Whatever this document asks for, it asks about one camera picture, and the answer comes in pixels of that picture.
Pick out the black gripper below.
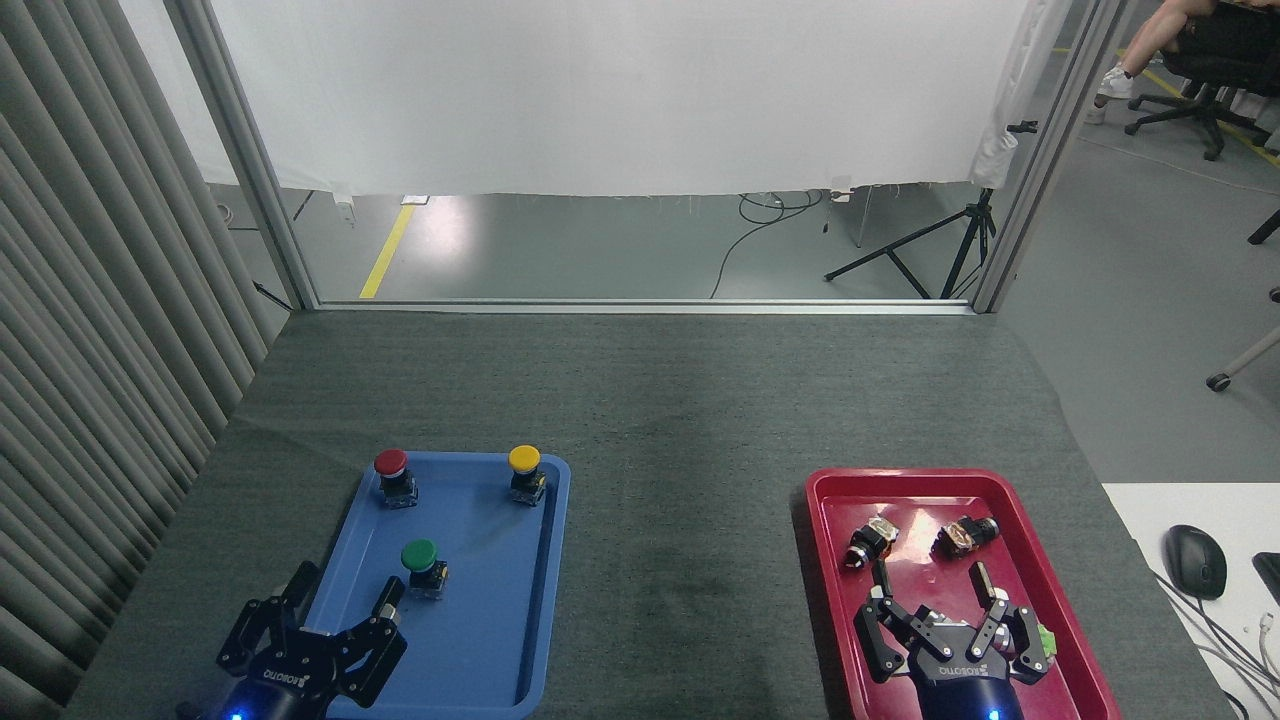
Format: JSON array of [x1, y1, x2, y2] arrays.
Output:
[[217, 560, 409, 720], [853, 555, 1052, 720]]

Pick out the green push button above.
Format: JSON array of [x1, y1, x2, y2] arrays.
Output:
[[400, 538, 450, 601]]

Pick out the red push button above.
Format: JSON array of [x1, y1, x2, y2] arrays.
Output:
[[373, 448, 420, 510]]

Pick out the yellow push button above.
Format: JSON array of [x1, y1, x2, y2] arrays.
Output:
[[507, 444, 549, 507]]

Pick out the red plastic tray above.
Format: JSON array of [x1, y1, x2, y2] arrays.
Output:
[[805, 468, 1123, 720]]

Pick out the blue plastic tray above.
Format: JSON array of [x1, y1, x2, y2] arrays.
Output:
[[297, 451, 572, 720]]

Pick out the black computer mouse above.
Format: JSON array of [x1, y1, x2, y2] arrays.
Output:
[[1163, 524, 1228, 601]]

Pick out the white desk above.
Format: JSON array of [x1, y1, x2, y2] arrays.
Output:
[[1102, 483, 1280, 720]]

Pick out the dark grey table cloth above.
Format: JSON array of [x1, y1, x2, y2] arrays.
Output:
[[60, 310, 1236, 720]]

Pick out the grey pleated curtain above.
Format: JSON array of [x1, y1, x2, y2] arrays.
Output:
[[0, 0, 277, 720]]

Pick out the black tripod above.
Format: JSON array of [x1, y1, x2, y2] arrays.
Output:
[[824, 120, 1039, 301]]

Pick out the grey chair leg with caster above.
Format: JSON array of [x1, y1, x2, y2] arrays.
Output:
[[1206, 325, 1280, 392]]

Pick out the white backdrop cloth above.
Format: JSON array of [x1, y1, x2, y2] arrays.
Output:
[[118, 0, 1071, 197]]

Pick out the person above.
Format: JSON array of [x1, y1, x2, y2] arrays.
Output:
[[1085, 0, 1226, 126]]

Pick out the black office chair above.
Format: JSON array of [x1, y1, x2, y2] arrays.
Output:
[[1124, 0, 1280, 162]]

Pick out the black switch with brass contacts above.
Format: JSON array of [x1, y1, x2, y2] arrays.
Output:
[[933, 514, 1001, 560]]

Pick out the black selector switch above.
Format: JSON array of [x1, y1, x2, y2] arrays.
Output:
[[841, 516, 900, 572]]

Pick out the grey desk cables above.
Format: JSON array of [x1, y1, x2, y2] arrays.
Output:
[[1150, 570, 1280, 706]]

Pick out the black floor cable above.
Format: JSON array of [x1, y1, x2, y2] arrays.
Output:
[[710, 190, 824, 299]]

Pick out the silver frame rail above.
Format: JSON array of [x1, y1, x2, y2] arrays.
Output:
[[290, 298, 977, 317]]

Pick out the silver frame post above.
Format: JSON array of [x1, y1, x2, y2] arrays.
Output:
[[165, 0, 321, 311], [972, 0, 1131, 314]]

